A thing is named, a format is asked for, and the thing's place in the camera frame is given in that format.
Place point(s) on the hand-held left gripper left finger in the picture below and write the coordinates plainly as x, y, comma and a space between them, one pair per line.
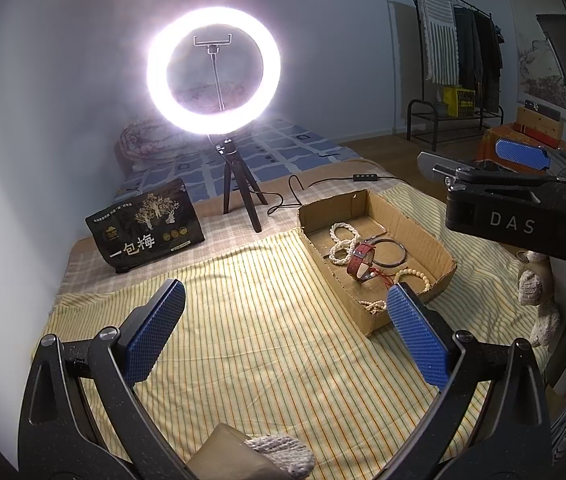
158, 330

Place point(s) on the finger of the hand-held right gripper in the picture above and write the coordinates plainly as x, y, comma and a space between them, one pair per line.
518, 152
435, 167

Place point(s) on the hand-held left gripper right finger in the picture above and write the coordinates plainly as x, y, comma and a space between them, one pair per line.
418, 330

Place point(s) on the cardboard box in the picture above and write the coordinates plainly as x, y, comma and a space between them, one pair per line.
335, 290

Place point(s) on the wooden box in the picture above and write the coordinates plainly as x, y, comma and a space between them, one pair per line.
538, 122

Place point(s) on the plush bear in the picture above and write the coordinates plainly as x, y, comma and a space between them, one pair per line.
533, 285

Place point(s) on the black clothes rack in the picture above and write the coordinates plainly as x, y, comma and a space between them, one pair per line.
423, 101

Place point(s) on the yellow crate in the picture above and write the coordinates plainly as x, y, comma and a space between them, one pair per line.
458, 102

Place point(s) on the black bangle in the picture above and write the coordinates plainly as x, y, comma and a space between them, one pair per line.
404, 253

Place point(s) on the black snack bag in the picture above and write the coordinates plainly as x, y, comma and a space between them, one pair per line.
148, 230

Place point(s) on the striped bed sheet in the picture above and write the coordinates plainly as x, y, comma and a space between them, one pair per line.
263, 350

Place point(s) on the dark hanging clothes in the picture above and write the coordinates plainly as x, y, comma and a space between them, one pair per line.
478, 50

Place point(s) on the striped towel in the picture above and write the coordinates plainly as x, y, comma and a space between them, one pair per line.
438, 25

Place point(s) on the blue checkered sheet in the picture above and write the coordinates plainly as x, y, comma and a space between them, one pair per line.
283, 150

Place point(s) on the tan plaid blanket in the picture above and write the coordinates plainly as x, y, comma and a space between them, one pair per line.
283, 220

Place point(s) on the grey knitted cloth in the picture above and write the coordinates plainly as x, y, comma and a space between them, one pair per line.
278, 452

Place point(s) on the folded quilt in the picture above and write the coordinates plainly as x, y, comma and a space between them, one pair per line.
138, 145

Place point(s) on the wall poster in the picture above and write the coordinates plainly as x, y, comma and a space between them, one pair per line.
543, 60

